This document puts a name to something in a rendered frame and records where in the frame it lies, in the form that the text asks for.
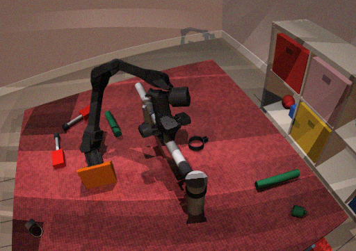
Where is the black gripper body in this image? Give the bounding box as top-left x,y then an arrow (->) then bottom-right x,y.
138,106 -> 191,138

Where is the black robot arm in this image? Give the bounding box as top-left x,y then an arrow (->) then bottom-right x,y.
80,58 -> 191,167

